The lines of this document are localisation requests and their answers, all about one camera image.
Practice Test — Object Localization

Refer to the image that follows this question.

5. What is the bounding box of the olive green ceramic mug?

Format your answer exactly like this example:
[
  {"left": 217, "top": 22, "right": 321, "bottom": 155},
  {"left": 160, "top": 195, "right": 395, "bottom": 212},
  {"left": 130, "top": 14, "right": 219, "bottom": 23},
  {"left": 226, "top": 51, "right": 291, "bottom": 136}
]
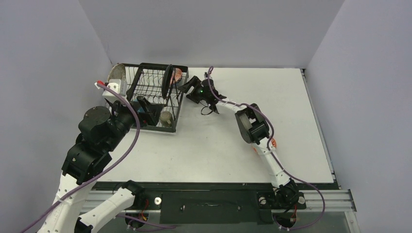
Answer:
[{"left": 159, "top": 111, "right": 174, "bottom": 127}]

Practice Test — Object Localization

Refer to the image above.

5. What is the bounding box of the black round plate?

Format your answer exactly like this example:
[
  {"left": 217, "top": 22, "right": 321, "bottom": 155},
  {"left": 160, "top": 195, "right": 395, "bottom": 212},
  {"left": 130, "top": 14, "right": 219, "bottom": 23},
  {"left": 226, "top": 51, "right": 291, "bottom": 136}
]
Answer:
[{"left": 161, "top": 64, "right": 174, "bottom": 99}]

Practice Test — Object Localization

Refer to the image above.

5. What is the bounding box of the speckled oval plate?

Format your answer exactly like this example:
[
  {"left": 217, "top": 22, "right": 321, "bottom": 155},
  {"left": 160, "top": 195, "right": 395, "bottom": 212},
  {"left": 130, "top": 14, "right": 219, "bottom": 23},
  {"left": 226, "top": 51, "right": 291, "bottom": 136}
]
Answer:
[{"left": 107, "top": 63, "right": 126, "bottom": 83}]

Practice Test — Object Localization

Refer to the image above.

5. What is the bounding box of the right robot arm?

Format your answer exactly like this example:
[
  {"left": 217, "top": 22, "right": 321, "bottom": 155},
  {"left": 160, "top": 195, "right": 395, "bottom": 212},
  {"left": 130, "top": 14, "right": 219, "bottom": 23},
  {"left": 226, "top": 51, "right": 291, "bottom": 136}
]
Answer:
[{"left": 178, "top": 76, "right": 305, "bottom": 210}]

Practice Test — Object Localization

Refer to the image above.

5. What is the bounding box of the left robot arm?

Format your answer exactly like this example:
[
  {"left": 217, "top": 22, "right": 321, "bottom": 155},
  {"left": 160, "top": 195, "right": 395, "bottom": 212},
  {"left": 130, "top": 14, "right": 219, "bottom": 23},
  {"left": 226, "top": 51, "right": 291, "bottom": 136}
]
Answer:
[{"left": 40, "top": 97, "right": 162, "bottom": 233}]

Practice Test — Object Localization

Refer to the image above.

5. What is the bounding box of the orange floral bowl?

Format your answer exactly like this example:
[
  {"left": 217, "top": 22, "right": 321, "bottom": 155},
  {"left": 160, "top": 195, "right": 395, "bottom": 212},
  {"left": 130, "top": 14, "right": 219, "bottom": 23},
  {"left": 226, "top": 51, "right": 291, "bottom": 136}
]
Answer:
[{"left": 251, "top": 138, "right": 277, "bottom": 153}]

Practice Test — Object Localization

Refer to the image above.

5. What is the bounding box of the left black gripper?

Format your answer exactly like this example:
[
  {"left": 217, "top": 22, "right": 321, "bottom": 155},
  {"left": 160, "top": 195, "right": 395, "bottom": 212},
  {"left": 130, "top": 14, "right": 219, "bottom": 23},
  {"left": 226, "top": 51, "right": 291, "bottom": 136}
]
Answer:
[{"left": 104, "top": 95, "right": 163, "bottom": 151}]

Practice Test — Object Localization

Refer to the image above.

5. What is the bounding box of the black wire dish rack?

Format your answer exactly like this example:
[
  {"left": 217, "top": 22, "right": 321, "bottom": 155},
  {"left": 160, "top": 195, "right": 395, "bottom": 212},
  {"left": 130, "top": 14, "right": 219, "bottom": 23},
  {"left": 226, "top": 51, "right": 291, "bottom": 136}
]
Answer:
[{"left": 123, "top": 63, "right": 189, "bottom": 133}]

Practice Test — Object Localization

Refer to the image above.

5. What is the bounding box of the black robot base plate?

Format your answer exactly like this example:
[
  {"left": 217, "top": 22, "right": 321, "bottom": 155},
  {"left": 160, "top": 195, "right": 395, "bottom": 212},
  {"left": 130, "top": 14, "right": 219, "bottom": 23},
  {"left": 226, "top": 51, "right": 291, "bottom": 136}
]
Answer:
[{"left": 80, "top": 182, "right": 323, "bottom": 226}]

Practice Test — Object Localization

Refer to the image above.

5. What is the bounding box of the red patterned upturned bowl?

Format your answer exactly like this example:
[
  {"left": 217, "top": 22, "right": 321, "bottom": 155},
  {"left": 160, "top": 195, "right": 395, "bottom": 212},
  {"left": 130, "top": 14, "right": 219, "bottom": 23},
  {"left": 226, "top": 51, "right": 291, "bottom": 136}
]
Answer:
[{"left": 170, "top": 68, "right": 183, "bottom": 87}]

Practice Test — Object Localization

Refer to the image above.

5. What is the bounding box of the white and blue cup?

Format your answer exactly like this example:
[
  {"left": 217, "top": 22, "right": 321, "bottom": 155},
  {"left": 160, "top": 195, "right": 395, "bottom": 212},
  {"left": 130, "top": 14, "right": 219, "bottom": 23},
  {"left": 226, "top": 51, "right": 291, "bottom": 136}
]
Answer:
[{"left": 131, "top": 101, "right": 145, "bottom": 113}]

